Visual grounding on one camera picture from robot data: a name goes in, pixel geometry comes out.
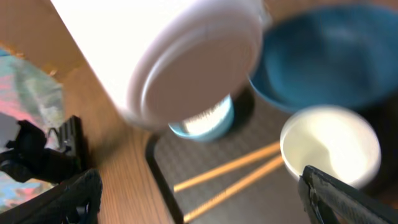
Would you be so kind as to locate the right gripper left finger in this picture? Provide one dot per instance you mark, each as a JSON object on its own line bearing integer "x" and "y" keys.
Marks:
{"x": 76, "y": 200}

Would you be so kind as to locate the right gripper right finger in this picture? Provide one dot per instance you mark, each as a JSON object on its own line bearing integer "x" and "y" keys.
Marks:
{"x": 326, "y": 198}

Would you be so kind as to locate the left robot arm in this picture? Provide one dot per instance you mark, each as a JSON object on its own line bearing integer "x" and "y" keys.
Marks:
{"x": 163, "y": 61}

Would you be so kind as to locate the green cup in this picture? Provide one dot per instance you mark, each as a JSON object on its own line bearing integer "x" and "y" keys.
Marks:
{"x": 333, "y": 139}

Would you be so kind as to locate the right wooden chopstick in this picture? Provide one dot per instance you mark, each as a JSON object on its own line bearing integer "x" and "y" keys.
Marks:
{"x": 232, "y": 190}

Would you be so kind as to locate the wooden chopstick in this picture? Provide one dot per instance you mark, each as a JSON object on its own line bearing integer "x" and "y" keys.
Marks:
{"x": 254, "y": 156}
{"x": 232, "y": 190}

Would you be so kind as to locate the left wooden chopstick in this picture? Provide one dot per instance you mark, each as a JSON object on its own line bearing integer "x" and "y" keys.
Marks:
{"x": 254, "y": 156}

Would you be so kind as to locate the light blue bowl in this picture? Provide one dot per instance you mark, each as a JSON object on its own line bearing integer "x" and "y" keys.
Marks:
{"x": 208, "y": 125}

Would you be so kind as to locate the dark blue plate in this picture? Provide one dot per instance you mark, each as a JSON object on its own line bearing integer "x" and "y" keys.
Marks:
{"x": 343, "y": 55}

